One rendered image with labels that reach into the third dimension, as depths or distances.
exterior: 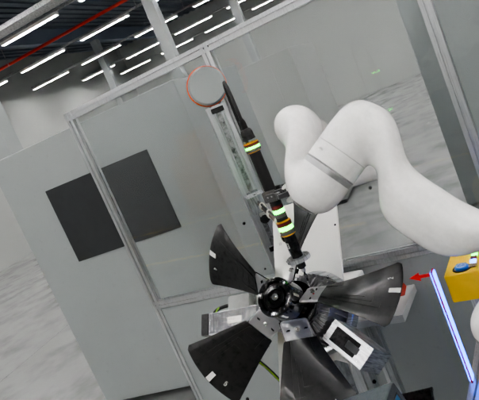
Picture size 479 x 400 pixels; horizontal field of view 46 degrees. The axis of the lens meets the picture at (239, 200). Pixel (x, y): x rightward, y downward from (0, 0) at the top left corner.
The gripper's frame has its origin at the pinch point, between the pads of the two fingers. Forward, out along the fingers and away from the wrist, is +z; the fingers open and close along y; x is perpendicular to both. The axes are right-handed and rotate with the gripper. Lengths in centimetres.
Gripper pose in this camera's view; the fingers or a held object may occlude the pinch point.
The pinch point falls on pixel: (273, 194)
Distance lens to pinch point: 159.4
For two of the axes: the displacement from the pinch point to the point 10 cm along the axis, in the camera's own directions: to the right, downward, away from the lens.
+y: 4.4, -3.3, 8.4
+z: -8.2, 2.5, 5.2
